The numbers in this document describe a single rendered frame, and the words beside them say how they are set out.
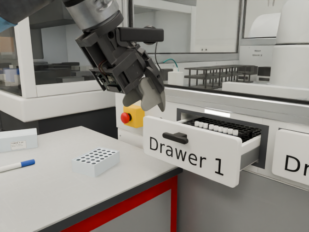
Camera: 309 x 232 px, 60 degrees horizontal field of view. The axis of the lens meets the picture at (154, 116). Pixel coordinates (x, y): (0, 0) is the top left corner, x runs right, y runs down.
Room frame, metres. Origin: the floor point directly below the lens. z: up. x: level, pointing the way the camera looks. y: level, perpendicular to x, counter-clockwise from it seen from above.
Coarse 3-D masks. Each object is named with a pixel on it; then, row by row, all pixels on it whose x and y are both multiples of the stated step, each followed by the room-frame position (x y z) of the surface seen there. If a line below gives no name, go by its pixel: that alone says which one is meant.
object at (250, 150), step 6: (186, 120) 0.81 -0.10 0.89; (252, 138) 0.63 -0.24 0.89; (258, 138) 0.63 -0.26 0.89; (246, 144) 0.59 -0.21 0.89; (252, 144) 0.61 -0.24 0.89; (258, 144) 0.63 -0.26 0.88; (246, 150) 0.59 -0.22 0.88; (252, 150) 0.61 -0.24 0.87; (258, 150) 0.63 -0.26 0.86; (246, 156) 0.59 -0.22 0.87; (252, 156) 0.61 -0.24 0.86; (258, 156) 0.63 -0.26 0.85; (240, 162) 0.57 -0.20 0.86; (246, 162) 0.59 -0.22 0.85; (252, 162) 0.62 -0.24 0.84; (240, 168) 0.57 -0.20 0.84
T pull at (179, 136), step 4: (164, 136) 0.62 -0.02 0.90; (168, 136) 0.61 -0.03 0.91; (172, 136) 0.60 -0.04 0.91; (176, 136) 0.59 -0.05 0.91; (180, 136) 0.59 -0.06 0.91; (184, 136) 0.60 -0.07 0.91; (172, 140) 0.60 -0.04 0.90; (176, 140) 0.59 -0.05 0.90; (180, 140) 0.58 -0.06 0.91; (184, 140) 0.57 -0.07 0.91; (188, 140) 0.58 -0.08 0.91; (184, 144) 0.58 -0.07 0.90
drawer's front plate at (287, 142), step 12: (276, 132) 0.59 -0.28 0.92; (288, 132) 0.57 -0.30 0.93; (276, 144) 0.59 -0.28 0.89; (288, 144) 0.57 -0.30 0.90; (300, 144) 0.55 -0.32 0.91; (276, 156) 0.59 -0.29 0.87; (300, 156) 0.55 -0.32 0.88; (276, 168) 0.58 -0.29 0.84; (288, 168) 0.57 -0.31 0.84; (300, 168) 0.55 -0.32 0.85; (300, 180) 0.55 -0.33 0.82
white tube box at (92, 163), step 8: (88, 152) 0.79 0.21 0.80; (96, 152) 0.79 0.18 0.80; (104, 152) 0.79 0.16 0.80; (112, 152) 0.80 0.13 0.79; (72, 160) 0.72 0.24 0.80; (80, 160) 0.73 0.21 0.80; (88, 160) 0.73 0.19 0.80; (96, 160) 0.73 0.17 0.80; (104, 160) 0.73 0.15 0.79; (112, 160) 0.76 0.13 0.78; (72, 168) 0.72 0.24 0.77; (80, 168) 0.71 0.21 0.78; (88, 168) 0.70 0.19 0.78; (96, 168) 0.69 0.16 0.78; (104, 168) 0.73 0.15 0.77; (96, 176) 0.69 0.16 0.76
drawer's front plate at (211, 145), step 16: (144, 128) 0.72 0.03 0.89; (160, 128) 0.68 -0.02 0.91; (176, 128) 0.64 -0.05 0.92; (192, 128) 0.60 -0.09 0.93; (144, 144) 0.72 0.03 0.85; (176, 144) 0.64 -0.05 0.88; (192, 144) 0.60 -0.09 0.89; (208, 144) 0.57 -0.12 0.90; (224, 144) 0.54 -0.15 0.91; (240, 144) 0.53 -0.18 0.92; (176, 160) 0.64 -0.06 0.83; (192, 160) 0.60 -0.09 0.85; (208, 160) 0.57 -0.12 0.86; (224, 160) 0.54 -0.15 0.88; (208, 176) 0.57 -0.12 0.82; (224, 176) 0.54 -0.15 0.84
